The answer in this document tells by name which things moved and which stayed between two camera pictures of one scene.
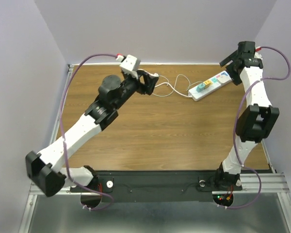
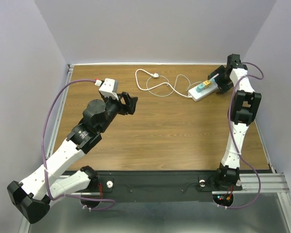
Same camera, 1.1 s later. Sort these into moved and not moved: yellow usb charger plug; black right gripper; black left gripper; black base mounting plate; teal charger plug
Moved: black right gripper; black left gripper
Not moved: yellow usb charger plug; teal charger plug; black base mounting plate
